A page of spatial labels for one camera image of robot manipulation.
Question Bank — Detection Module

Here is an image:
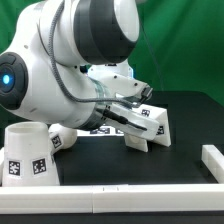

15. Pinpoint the white lamp bulb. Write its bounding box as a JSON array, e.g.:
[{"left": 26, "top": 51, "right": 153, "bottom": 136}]
[{"left": 48, "top": 124, "right": 77, "bottom": 154}]

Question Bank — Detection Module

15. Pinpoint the white lamp shade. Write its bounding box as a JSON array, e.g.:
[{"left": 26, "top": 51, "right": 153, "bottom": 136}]
[{"left": 2, "top": 122, "right": 59, "bottom": 187}]

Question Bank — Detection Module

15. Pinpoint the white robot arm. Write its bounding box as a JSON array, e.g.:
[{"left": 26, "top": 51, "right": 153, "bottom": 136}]
[{"left": 0, "top": 0, "right": 159, "bottom": 140}]

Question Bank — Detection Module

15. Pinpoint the white lamp base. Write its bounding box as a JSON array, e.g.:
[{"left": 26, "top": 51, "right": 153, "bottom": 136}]
[{"left": 114, "top": 103, "right": 173, "bottom": 153}]

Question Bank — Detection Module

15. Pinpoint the white right rail block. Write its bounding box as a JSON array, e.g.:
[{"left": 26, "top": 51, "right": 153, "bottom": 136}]
[{"left": 201, "top": 145, "right": 224, "bottom": 184}]

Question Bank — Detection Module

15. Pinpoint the white marker sheet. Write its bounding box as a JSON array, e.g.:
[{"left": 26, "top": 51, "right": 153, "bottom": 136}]
[{"left": 77, "top": 126, "right": 124, "bottom": 136}]

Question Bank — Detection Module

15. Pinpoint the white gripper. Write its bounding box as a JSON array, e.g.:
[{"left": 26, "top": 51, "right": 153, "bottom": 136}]
[{"left": 97, "top": 103, "right": 159, "bottom": 141}]

